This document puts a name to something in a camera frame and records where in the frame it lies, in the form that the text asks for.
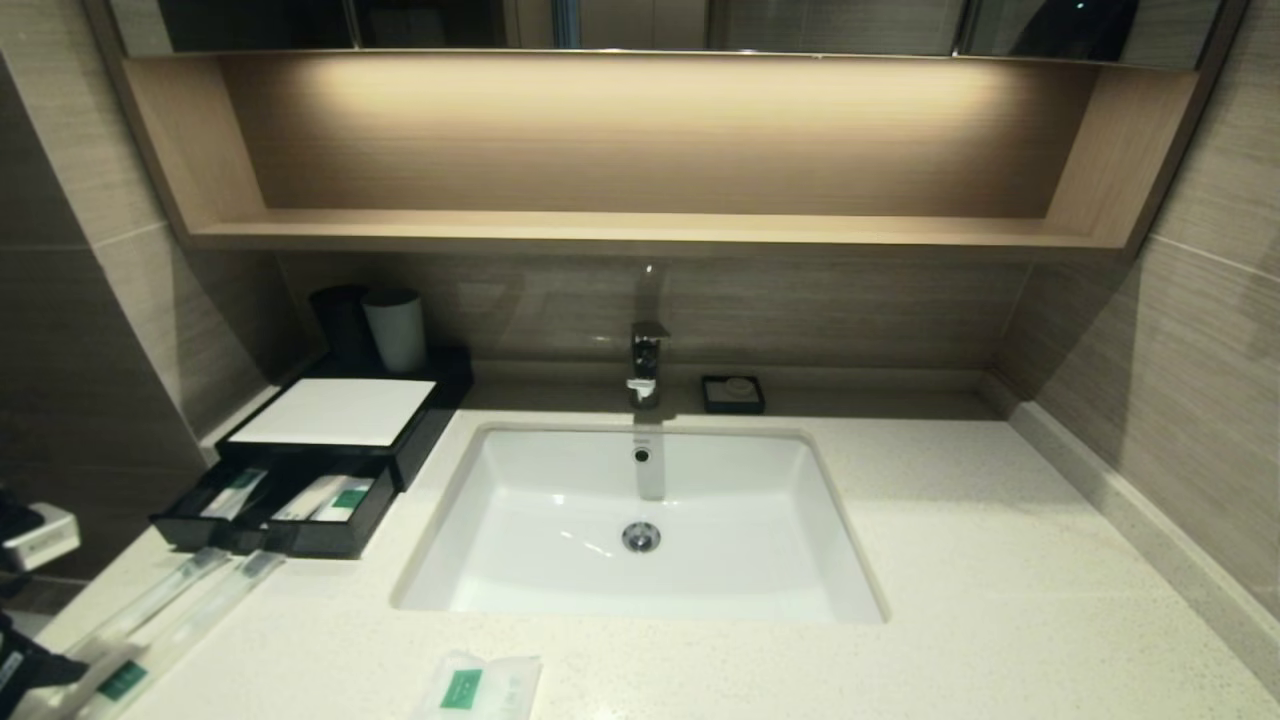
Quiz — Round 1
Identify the plain white packet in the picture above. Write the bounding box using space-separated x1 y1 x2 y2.
272 474 347 522

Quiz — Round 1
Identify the white ceramic sink basin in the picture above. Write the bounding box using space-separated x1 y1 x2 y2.
392 422 889 625

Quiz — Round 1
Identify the mirror cabinet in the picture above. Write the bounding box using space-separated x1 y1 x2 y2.
110 0 1226 71

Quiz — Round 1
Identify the black soap dish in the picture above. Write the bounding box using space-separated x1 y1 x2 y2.
700 375 767 416

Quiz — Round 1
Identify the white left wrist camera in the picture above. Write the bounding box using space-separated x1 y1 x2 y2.
0 503 81 574

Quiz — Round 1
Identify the slim packet green label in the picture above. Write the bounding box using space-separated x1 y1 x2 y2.
200 467 270 521

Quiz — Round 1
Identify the small sachet green label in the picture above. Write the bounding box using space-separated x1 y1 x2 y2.
408 650 544 720

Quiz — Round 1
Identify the flat packet green label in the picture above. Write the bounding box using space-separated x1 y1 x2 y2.
314 477 377 524

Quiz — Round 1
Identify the black plastic cup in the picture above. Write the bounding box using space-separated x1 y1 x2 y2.
309 284 377 367

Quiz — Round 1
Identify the wooden wall shelf niche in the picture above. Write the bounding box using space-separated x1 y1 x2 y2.
88 50 1246 263

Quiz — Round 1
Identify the white rectangular board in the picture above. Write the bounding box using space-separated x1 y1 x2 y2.
229 378 439 448

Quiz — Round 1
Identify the black amenity tray box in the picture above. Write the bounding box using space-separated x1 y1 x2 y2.
214 345 476 493

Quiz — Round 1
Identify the wrapped toothbrush plain packet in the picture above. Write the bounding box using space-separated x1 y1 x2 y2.
60 547 233 661

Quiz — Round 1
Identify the grey plastic cup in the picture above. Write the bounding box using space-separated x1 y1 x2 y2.
360 288 427 375

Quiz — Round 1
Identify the chrome faucet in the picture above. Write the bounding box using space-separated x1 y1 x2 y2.
626 320 672 411

